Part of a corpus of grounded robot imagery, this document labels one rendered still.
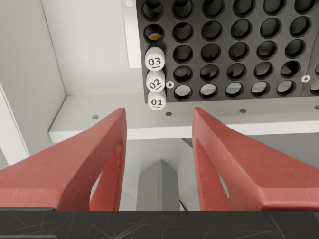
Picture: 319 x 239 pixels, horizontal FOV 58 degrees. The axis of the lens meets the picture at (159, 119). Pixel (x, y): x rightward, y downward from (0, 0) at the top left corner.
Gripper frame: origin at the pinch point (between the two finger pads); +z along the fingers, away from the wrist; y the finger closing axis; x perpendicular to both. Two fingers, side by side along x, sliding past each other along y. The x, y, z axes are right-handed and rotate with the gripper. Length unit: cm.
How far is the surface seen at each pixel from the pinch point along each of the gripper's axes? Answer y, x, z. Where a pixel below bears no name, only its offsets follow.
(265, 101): -9.2, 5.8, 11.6
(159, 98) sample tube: 0.0, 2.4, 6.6
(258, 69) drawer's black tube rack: -7.7, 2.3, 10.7
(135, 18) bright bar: 1.9, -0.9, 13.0
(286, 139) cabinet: -24.0, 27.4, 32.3
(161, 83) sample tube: -0.1, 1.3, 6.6
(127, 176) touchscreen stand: 16, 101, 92
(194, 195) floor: -20, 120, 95
